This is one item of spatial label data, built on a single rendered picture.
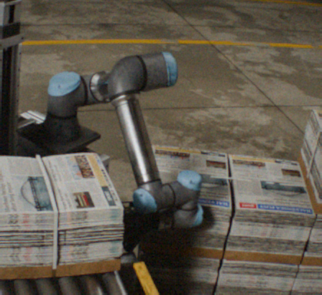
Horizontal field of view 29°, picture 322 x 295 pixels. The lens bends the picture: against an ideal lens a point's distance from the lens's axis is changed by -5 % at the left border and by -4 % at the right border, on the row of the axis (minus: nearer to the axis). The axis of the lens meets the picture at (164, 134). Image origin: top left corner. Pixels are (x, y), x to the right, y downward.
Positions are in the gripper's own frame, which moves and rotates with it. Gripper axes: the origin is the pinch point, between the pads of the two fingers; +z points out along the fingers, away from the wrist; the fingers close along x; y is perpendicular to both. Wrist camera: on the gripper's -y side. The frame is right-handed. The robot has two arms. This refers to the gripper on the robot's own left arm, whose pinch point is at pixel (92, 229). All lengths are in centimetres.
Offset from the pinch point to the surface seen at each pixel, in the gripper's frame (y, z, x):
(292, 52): -77, -296, -356
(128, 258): 0.5, -6.6, 16.3
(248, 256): -17, -56, 3
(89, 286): 0.0, 7.5, 26.1
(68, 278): 0.4, 12.7, 22.8
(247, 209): 3, -52, 2
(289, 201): 4, -69, 0
